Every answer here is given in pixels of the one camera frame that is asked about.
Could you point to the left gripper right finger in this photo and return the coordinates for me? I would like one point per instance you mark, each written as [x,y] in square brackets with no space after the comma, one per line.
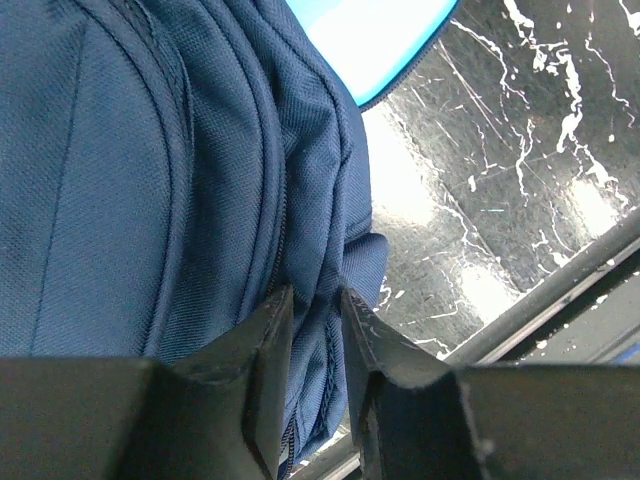
[414,416]

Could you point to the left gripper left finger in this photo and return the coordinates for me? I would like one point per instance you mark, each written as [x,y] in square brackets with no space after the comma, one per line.
[217,414]

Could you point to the navy blue student backpack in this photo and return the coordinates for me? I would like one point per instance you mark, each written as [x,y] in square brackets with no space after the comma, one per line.
[165,167]

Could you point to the blue dinosaur pencil case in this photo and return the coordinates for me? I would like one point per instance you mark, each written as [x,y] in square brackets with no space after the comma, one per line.
[372,44]

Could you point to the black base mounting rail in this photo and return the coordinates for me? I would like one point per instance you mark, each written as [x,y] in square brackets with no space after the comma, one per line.
[587,313]

